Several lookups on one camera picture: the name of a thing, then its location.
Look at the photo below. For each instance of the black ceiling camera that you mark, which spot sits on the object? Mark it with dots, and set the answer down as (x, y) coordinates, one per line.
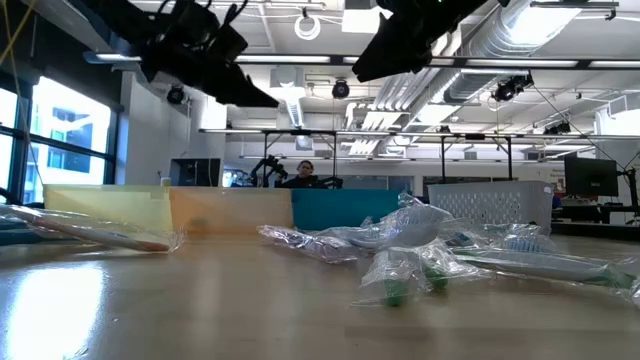
(510, 89)

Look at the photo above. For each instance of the long ceiling light bar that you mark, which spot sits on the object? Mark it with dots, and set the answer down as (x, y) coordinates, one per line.
(525, 63)
(285, 59)
(615, 63)
(117, 57)

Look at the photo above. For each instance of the black computer monitor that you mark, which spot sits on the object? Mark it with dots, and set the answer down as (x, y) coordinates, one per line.
(590, 176)

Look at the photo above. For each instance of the small beige cup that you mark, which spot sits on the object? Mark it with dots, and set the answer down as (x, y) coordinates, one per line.
(165, 182)

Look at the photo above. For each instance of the black background rack frame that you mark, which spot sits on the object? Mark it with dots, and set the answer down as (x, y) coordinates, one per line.
(300, 132)

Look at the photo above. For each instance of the black background robot arm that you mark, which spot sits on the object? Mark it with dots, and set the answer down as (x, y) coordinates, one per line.
(330, 182)
(270, 167)

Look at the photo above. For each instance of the black overhead beam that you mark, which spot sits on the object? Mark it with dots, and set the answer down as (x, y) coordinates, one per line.
(336, 59)

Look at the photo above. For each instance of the teal plastic bin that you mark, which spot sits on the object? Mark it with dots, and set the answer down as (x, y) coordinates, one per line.
(350, 207)

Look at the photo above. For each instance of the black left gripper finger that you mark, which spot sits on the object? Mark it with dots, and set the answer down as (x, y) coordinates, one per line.
(230, 90)

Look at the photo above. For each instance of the black monitor stand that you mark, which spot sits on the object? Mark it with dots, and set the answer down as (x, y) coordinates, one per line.
(633, 190)

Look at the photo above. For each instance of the black ceiling track lamp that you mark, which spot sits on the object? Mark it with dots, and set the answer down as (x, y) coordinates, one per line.
(557, 128)

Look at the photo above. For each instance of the black equipment box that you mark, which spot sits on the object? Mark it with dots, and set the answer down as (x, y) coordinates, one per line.
(195, 172)

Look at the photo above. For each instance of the orange plastic bin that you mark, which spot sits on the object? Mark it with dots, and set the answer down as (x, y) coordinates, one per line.
(230, 210)

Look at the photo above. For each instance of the black aluminium table frame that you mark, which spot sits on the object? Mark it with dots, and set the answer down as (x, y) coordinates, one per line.
(5, 192)

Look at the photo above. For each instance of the white perforated plastic basket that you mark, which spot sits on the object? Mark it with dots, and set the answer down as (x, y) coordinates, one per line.
(500, 205)

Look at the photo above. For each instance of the black round ceiling spotlight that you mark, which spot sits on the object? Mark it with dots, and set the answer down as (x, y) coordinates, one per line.
(340, 89)
(176, 95)

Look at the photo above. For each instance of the person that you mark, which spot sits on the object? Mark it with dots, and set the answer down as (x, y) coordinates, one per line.
(305, 172)

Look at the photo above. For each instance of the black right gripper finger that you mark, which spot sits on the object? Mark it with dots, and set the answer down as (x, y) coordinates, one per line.
(395, 50)

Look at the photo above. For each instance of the black background desk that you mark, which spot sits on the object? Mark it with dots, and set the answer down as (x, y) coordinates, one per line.
(600, 210)

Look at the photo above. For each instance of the purple toothbrush in clear wrapper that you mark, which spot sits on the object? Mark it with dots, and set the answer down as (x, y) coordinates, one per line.
(320, 247)

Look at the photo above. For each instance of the white ceiling air duct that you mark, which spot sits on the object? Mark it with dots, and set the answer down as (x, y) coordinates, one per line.
(287, 80)

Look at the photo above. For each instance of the green toothbrush in clear wrapper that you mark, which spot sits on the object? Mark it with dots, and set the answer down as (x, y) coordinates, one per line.
(395, 297)
(540, 265)
(439, 279)

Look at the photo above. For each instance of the yellow plastic bin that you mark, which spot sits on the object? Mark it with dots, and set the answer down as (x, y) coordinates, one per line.
(110, 205)

